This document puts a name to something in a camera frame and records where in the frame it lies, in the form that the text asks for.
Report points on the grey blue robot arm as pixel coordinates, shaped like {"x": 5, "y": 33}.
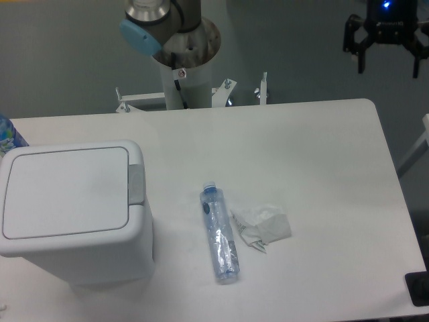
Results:
{"x": 163, "y": 19}

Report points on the clear plastic water bottle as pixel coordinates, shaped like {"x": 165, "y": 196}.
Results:
{"x": 223, "y": 252}

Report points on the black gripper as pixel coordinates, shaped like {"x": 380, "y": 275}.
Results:
{"x": 387, "y": 22}

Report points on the blue patterned bottle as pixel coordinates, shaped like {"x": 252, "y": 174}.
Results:
{"x": 10, "y": 137}

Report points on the white metal frame leg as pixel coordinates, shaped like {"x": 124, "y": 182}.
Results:
{"x": 417, "y": 150}

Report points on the crumpled white plastic wrapper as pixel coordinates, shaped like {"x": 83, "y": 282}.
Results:
{"x": 262, "y": 225}

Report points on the white plastic trash can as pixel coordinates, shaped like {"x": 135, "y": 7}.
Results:
{"x": 78, "y": 211}

